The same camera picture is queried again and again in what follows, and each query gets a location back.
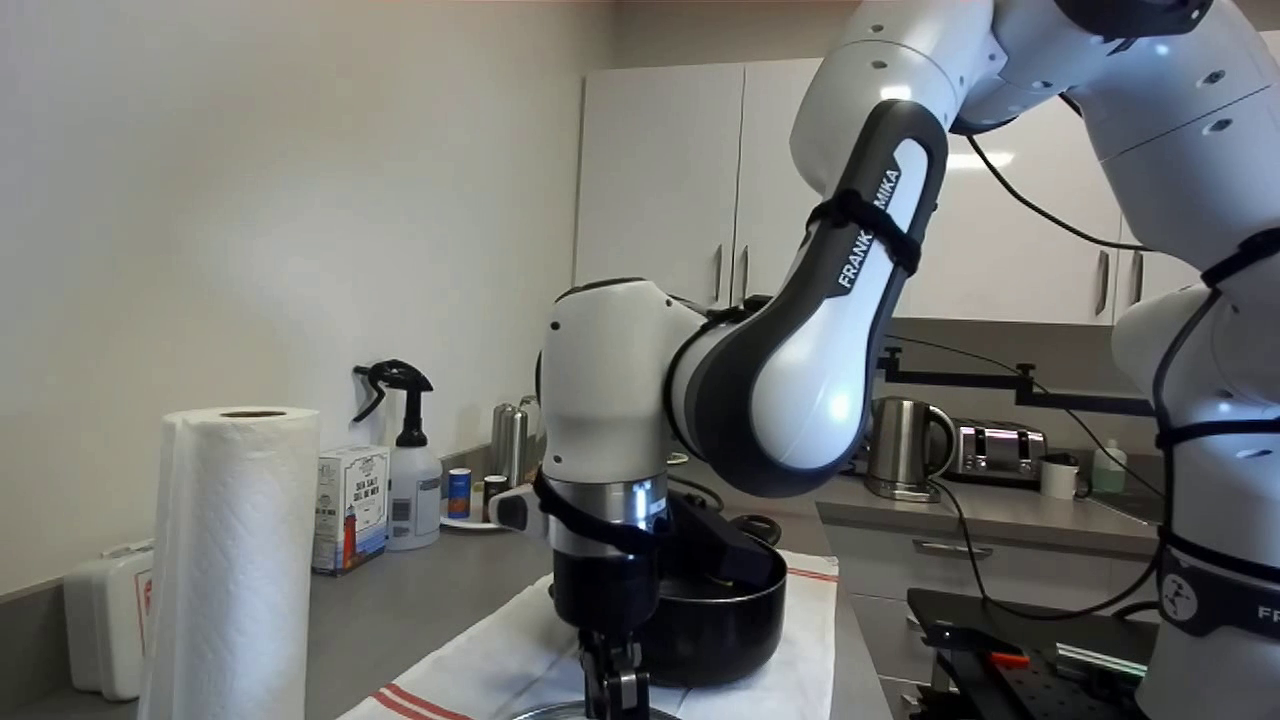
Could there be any black power cable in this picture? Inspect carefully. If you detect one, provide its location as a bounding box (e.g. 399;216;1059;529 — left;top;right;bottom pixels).
929;478;1166;628

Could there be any silver toaster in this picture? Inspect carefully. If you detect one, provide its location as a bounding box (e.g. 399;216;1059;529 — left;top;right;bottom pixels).
947;420;1052;490

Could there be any stainless steel electric kettle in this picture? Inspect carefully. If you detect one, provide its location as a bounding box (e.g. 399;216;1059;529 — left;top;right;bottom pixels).
863;392;965;503

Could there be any black cooking pot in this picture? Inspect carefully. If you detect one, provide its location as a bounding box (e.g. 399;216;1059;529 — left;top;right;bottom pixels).
637;490;793;693

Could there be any white box with red print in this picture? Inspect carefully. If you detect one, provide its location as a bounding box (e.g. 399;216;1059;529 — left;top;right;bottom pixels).
59;539;158;705

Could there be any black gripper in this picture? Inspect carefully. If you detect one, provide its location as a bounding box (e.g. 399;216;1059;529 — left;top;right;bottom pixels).
545;520;666;720

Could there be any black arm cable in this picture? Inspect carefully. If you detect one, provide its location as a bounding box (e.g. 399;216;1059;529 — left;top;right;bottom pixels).
961;130;1151;256

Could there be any small jar with blue label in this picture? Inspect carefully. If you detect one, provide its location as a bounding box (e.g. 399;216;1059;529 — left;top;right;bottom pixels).
443;464;479;525

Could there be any white round plate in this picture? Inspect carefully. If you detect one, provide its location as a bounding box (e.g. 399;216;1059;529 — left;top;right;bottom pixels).
434;510;539;538

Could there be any small dark jar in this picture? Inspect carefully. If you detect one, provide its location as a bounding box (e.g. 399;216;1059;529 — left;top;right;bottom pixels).
474;474;515;525

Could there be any green plastic bottle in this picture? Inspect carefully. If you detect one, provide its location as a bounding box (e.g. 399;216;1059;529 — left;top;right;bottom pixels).
1087;436;1131;502

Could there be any white cup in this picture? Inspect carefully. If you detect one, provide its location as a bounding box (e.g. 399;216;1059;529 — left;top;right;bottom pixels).
1035;458;1082;503

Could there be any white paper towel roll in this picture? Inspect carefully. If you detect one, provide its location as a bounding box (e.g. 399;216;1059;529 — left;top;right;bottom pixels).
135;403;324;720

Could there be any white towel with red stripes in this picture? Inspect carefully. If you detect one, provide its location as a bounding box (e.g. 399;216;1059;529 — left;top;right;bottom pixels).
337;544;844;720

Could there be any stainless steel grinder mill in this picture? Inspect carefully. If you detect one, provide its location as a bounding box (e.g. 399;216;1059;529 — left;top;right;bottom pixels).
487;397;539;493

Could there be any white spray bottle black trigger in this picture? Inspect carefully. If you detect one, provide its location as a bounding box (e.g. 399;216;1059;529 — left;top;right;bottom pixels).
349;356;447;555

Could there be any small white carton box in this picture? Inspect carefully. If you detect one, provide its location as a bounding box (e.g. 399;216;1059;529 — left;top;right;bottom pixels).
313;443;396;579

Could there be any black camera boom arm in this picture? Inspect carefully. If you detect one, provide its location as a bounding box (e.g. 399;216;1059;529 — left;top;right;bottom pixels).
874;343;1159;420

